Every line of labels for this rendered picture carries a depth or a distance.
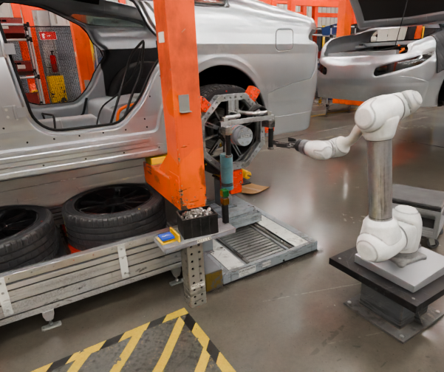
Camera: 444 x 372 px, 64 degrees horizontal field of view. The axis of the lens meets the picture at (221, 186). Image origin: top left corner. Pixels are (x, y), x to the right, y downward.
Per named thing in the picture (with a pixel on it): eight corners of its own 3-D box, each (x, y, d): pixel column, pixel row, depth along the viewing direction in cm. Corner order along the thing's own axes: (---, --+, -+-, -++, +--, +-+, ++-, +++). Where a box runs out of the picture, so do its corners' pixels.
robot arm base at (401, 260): (434, 256, 183) (435, 246, 181) (400, 269, 176) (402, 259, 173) (404, 240, 199) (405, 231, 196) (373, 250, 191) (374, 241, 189)
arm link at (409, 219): (425, 246, 182) (431, 207, 174) (405, 259, 173) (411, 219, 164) (395, 233, 195) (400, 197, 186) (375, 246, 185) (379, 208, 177)
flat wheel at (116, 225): (132, 204, 290) (128, 176, 282) (186, 226, 247) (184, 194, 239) (51, 233, 246) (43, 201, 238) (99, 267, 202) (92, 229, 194)
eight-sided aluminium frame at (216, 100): (260, 162, 280) (259, 90, 262) (265, 163, 275) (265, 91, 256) (198, 174, 255) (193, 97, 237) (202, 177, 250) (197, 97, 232)
